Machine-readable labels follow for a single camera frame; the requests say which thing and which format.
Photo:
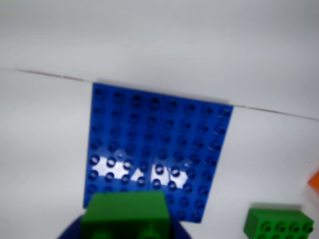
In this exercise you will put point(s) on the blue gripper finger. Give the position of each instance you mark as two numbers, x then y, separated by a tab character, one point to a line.
179	231
72	230

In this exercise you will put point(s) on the green 2x2 toy block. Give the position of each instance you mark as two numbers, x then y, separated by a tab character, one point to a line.
127	214

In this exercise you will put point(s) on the green 2x4 toy block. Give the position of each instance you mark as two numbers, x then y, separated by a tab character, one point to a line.
276	224

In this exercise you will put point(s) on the orange 2x4 toy block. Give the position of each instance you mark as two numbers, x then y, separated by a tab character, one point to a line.
314	183

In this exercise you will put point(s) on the blue 8x8 studded baseplate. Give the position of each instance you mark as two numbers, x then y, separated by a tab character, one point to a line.
162	134

